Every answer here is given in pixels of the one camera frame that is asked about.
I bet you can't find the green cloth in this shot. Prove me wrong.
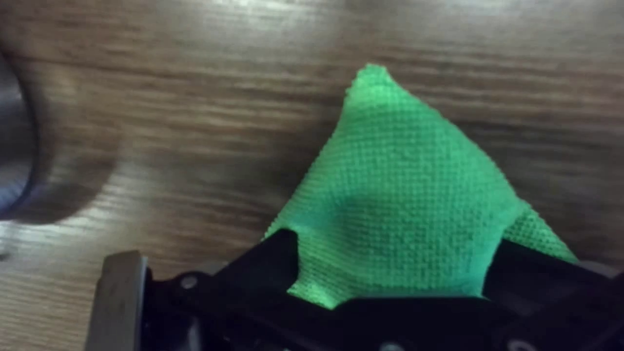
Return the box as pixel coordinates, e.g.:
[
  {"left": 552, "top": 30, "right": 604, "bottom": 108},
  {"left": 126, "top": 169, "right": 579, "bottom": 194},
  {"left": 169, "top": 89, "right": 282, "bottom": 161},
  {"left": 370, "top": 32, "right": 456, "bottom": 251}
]
[{"left": 261, "top": 62, "right": 581, "bottom": 311}]

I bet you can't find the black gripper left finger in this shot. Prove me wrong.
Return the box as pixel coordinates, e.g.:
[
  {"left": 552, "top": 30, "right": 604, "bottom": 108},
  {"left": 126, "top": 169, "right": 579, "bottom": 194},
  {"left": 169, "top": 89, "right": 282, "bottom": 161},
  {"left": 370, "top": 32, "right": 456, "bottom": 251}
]
[{"left": 85, "top": 227, "right": 302, "bottom": 351}]

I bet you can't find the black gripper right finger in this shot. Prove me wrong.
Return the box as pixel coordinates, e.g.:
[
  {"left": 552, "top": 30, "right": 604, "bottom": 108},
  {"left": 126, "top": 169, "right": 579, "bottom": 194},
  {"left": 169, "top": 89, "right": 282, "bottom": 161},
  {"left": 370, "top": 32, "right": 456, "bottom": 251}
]
[{"left": 481, "top": 237, "right": 624, "bottom": 351}]

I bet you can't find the dark metal bowl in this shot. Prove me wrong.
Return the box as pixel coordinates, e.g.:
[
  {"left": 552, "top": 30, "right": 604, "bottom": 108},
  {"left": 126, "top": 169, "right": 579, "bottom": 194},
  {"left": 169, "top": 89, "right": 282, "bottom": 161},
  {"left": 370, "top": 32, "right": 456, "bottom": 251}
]
[{"left": 0, "top": 50, "right": 39, "bottom": 220}]

